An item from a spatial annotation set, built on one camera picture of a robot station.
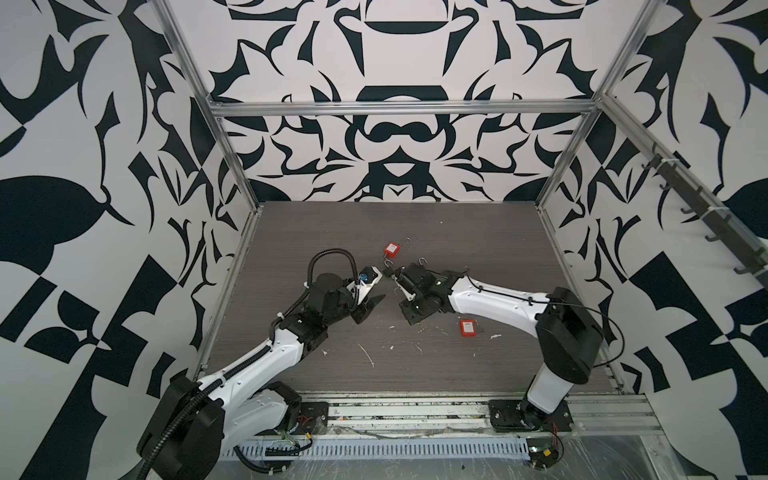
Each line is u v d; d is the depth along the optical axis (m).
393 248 1.05
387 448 0.71
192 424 0.40
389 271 0.99
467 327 0.87
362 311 0.71
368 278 0.68
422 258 1.04
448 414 0.76
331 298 0.62
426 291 0.66
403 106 0.93
